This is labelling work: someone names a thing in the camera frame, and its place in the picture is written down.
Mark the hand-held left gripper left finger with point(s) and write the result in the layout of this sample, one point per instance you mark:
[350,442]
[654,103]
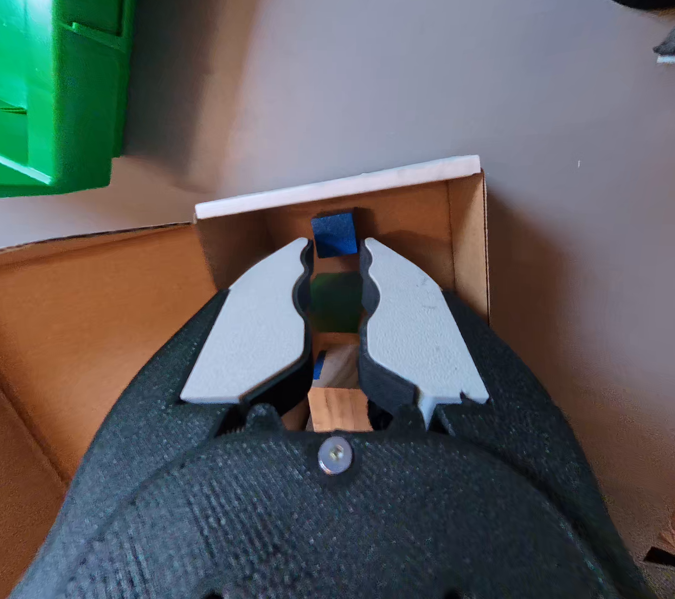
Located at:
[253,325]

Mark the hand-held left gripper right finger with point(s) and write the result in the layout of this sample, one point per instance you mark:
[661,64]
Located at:
[416,330]

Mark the green cube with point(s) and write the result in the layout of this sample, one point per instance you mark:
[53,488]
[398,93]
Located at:
[337,301]

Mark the wooden cube with blue side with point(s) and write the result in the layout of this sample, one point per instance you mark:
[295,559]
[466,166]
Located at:
[340,409]

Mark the green plastic bin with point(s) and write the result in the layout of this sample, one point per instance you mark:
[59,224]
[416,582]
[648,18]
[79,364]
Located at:
[79,82]

